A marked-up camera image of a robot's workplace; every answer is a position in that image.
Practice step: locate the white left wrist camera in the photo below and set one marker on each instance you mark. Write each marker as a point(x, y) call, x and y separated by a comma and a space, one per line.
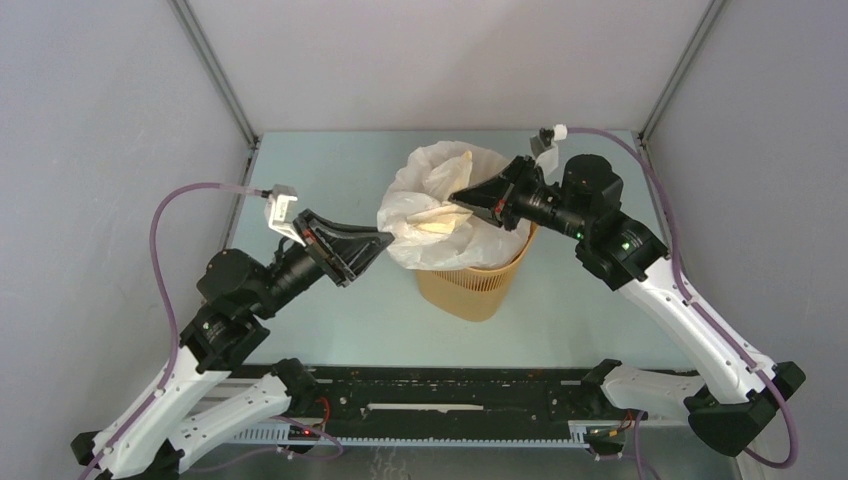
point(280, 199)

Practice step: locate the orange plastic trash bin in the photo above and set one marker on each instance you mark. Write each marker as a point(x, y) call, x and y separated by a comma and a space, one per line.
point(471, 294)

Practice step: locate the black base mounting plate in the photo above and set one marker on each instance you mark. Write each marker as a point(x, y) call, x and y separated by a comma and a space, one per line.
point(362, 403)

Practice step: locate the right controller board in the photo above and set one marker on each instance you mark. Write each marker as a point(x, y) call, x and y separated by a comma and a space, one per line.
point(602, 435)

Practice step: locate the translucent cream trash bag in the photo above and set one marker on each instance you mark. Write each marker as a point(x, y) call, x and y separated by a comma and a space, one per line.
point(430, 232)

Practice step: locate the left controller board with LEDs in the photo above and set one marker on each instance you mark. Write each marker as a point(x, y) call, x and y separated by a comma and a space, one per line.
point(296, 433)

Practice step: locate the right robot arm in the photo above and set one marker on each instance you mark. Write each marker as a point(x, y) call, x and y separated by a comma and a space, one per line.
point(735, 390)

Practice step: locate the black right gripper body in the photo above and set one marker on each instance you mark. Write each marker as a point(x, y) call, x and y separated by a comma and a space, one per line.
point(519, 206)

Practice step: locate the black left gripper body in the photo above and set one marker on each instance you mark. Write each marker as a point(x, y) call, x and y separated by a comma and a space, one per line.
point(322, 250)

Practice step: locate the aluminium frame rail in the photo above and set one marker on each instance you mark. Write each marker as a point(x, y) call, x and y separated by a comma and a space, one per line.
point(346, 84)

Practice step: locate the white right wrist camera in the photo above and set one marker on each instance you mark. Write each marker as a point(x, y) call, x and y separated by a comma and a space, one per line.
point(544, 146)

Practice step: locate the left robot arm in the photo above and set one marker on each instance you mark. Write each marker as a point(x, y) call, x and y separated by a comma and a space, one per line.
point(160, 436)

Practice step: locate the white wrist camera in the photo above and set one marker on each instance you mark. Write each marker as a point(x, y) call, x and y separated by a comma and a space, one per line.
point(280, 199)
point(544, 146)

